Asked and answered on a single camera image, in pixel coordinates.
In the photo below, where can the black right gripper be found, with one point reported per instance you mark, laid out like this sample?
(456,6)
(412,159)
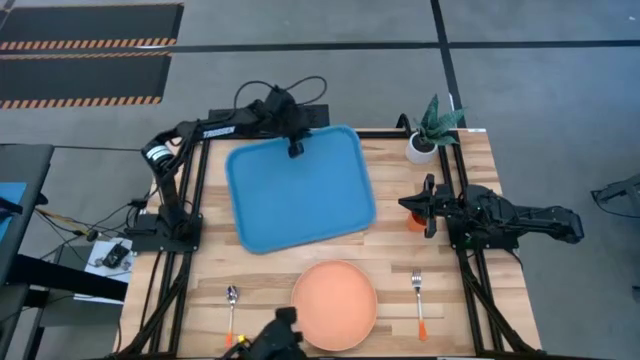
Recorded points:
(440,205)

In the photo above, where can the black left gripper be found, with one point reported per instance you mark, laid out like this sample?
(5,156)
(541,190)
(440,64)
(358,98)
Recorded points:
(290,120)

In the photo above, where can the orange plastic cup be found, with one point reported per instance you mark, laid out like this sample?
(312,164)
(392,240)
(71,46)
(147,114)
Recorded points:
(414,225)

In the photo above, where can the orange round plate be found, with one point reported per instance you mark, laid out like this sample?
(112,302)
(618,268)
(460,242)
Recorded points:
(335,305)

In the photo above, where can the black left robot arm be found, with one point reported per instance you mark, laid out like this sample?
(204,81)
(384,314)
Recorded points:
(220,131)

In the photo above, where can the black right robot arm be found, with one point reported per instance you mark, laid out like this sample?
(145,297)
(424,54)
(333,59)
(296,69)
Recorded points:
(540,222)

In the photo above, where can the blue plastic tray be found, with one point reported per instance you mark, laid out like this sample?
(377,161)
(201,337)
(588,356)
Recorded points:
(300,200)

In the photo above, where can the white round plant pot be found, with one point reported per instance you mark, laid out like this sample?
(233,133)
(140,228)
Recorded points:
(417,155)

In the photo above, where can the green snake plant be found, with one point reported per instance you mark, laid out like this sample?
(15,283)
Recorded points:
(435,127)

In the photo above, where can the small black device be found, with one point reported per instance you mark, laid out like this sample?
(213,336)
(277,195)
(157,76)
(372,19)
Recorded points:
(117,254)

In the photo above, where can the black hazard-striped floor mat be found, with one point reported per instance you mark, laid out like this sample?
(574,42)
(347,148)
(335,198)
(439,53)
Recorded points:
(90,22)
(80,77)

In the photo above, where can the white paper sheet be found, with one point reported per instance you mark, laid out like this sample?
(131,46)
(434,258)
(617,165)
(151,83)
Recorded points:
(100,267)

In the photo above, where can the grey side desk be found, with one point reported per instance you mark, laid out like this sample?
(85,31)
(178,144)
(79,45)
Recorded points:
(20,165)

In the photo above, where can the blue flat pad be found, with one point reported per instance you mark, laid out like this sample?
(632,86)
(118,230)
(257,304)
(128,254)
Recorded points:
(10,205)

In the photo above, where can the black aluminium table frame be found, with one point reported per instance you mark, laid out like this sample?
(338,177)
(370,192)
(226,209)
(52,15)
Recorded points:
(380,134)

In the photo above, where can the black table-level camera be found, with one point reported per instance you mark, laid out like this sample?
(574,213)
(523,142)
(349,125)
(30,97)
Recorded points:
(277,335)

